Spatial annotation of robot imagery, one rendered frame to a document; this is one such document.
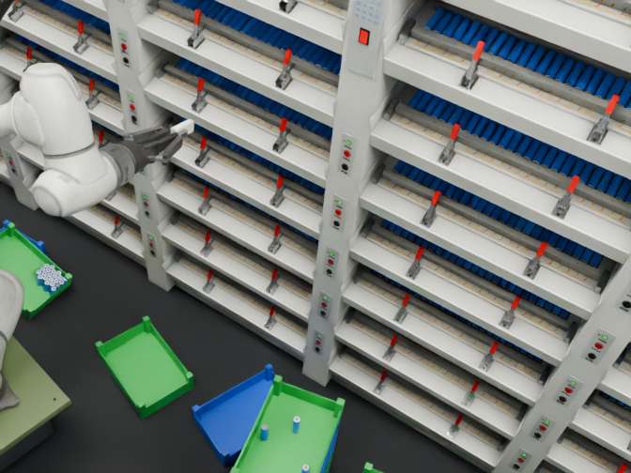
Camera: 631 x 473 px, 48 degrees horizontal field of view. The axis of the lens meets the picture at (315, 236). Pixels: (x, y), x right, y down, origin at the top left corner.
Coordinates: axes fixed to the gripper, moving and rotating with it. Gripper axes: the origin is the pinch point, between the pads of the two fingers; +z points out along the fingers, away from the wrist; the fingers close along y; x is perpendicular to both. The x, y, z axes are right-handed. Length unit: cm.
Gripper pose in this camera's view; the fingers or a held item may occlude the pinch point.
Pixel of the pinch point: (182, 129)
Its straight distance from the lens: 172.6
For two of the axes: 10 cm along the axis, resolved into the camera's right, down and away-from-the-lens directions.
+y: 8.4, 4.5, -3.1
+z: 5.1, -4.5, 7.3
